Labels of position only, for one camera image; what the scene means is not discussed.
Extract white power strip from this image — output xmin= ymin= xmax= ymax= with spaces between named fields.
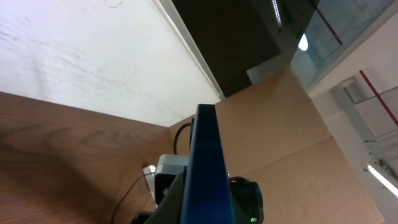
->
xmin=142 ymin=165 xmax=156 ymax=201

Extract blue Galaxy smartphone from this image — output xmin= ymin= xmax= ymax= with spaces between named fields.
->
xmin=180 ymin=104 xmax=234 ymax=224

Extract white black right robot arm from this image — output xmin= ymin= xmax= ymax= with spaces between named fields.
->
xmin=131 ymin=174 xmax=264 ymax=224

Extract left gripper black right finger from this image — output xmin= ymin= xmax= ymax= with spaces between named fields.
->
xmin=231 ymin=193 xmax=251 ymax=224

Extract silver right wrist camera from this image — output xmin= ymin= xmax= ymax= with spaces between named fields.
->
xmin=154 ymin=154 xmax=189 ymax=205

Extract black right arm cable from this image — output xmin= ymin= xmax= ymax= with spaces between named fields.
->
xmin=173 ymin=122 xmax=192 ymax=156

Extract brown cardboard panel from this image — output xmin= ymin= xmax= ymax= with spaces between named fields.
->
xmin=169 ymin=67 xmax=386 ymax=224

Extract black USB charging cable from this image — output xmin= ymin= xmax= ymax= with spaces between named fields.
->
xmin=111 ymin=172 xmax=156 ymax=224

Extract ceiling strip light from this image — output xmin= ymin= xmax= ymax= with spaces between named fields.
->
xmin=367 ymin=163 xmax=398 ymax=197

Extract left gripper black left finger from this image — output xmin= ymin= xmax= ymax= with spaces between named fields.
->
xmin=144 ymin=173 xmax=185 ymax=224

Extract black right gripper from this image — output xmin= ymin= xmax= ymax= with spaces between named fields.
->
xmin=131 ymin=211 xmax=153 ymax=224

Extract red vertical pole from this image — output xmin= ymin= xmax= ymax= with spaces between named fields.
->
xmin=359 ymin=70 xmax=398 ymax=126

